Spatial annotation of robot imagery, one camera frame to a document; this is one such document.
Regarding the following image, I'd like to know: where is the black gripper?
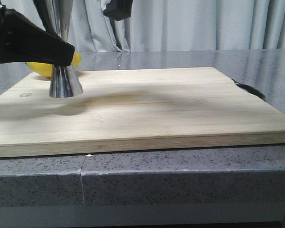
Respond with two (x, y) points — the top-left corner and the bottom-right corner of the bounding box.
(0, 1), (75, 66)

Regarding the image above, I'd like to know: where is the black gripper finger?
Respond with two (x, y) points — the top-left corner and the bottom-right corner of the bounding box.
(103, 0), (133, 21)

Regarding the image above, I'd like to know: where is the steel double-cone jigger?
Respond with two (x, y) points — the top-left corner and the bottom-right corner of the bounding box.
(33, 0), (83, 98)

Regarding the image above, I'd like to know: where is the yellow lemon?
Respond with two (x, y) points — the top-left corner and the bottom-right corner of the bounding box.
(26, 52), (82, 78)

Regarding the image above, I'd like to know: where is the grey curtain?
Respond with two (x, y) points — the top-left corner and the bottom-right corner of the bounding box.
(68, 0), (285, 52)

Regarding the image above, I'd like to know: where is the light wooden cutting board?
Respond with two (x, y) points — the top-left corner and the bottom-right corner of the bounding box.
(0, 67), (285, 158)

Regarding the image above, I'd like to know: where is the black board handle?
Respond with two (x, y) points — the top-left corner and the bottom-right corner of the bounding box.
(232, 79), (266, 101)

